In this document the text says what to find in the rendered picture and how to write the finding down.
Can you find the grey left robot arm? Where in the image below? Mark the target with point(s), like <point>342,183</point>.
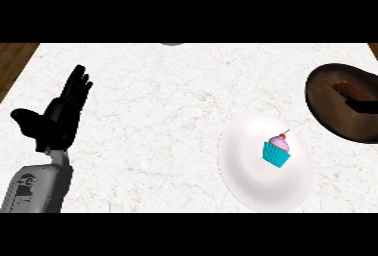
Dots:
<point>37,186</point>

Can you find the pink cupcake with blue wrapper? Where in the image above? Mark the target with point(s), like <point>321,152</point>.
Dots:
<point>277,151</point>

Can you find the grey round object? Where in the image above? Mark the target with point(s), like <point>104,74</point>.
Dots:
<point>172,44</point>

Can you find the dark brown pan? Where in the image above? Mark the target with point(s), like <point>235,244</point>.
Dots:
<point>334,106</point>

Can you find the white round plate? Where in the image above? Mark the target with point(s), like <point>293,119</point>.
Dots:
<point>256,180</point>

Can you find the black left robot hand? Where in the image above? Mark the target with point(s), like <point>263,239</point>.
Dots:
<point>58,116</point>

